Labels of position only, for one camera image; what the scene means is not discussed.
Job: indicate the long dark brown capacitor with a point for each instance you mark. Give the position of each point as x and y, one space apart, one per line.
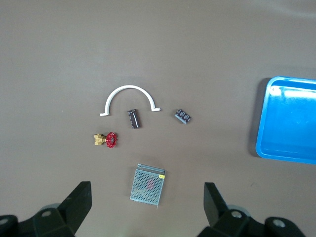
134 119

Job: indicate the brass valve red handwheel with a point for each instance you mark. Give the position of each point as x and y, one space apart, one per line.
111 140

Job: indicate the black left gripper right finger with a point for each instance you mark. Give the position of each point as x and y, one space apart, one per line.
222 219

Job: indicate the blue plastic tray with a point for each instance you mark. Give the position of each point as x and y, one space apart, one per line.
296 128

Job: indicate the perforated metal power supply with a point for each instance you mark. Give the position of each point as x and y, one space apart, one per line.
146 186

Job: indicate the white half-round pipe clamp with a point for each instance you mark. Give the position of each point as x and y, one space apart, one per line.
130 87

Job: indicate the short dark brown capacitor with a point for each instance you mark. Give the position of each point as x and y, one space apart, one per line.
183 116

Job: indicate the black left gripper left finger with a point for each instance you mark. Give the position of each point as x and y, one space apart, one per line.
69 214

